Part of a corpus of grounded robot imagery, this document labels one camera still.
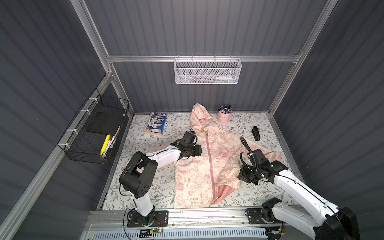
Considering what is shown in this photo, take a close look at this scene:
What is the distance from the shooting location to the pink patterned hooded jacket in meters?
0.80

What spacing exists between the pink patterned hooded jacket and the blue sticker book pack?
0.22 m

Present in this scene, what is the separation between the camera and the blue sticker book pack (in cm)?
110
